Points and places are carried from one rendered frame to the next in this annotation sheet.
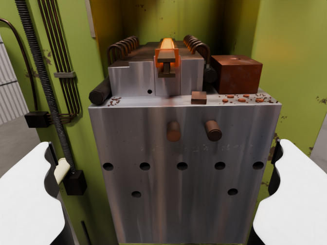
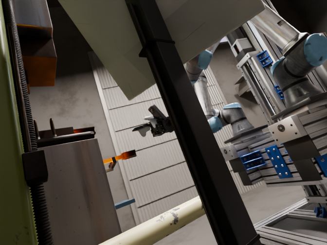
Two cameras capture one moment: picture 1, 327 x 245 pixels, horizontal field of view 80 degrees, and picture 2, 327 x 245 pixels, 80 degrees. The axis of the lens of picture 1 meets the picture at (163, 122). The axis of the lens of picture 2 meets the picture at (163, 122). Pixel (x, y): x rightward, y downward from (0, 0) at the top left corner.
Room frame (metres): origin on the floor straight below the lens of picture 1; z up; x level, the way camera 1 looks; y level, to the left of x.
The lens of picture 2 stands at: (0.57, 0.78, 0.71)
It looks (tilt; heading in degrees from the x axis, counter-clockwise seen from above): 16 degrees up; 231
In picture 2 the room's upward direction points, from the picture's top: 20 degrees counter-clockwise
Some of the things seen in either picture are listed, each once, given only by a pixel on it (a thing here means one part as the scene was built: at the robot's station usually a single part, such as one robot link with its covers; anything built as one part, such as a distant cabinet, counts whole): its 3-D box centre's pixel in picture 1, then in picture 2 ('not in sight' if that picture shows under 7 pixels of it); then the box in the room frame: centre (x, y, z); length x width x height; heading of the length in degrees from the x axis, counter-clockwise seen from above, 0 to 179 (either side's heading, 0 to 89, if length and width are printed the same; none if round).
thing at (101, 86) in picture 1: (118, 73); (22, 146); (0.57, 0.12, 0.93); 0.40 x 0.03 x 0.03; 178
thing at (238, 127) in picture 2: not in sight; (241, 127); (-0.69, 0.01, 0.87); 0.15 x 0.15 x 0.10
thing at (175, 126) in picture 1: (173, 131); not in sight; (0.33, -0.02, 0.87); 0.04 x 0.03 x 0.03; 178
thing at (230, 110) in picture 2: not in sight; (233, 112); (-0.69, 0.00, 0.98); 0.13 x 0.12 x 0.14; 105
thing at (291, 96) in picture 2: not in sight; (299, 93); (-0.51, 0.47, 0.87); 0.15 x 0.15 x 0.10
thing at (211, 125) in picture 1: (212, 130); not in sight; (0.33, -0.10, 0.87); 0.04 x 0.03 x 0.03; 178
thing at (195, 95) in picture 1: (198, 97); not in sight; (0.38, -0.07, 0.92); 0.04 x 0.03 x 0.01; 170
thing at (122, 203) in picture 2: not in sight; (106, 209); (0.19, -0.53, 0.66); 0.40 x 0.30 x 0.02; 76
